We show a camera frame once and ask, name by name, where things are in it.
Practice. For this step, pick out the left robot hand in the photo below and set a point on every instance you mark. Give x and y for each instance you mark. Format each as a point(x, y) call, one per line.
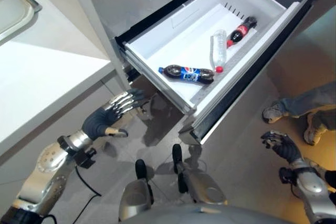
point(102, 121)

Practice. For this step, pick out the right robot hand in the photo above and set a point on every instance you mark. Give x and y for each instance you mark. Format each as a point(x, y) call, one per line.
point(284, 148)

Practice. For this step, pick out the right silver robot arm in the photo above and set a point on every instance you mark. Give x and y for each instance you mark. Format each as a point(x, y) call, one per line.
point(311, 184)

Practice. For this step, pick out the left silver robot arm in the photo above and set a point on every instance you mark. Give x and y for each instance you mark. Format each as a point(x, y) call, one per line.
point(50, 171)

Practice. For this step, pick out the white refrigerator drawer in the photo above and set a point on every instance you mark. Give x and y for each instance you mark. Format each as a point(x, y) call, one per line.
point(199, 51)

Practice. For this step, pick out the stainless steel refrigerator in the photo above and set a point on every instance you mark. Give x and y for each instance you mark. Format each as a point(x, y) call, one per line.
point(147, 6)

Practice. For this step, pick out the person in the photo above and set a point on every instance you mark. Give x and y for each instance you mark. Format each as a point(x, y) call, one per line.
point(304, 111)

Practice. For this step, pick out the white kitchen counter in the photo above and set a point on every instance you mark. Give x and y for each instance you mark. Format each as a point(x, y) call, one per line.
point(44, 58)

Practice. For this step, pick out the pepsi cola bottle blue label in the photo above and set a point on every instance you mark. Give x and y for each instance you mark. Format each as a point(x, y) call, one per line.
point(187, 73)

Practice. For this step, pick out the robot silver legs and body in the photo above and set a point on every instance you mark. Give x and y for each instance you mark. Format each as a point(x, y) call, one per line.
point(173, 190)

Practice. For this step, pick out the clear water bottle red cap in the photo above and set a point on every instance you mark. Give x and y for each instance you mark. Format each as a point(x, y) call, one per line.
point(218, 49)

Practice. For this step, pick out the coca-cola bottle red label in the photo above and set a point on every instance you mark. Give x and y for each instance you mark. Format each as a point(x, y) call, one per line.
point(240, 32)

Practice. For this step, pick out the steel sink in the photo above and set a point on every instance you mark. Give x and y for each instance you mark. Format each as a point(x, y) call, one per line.
point(14, 6)

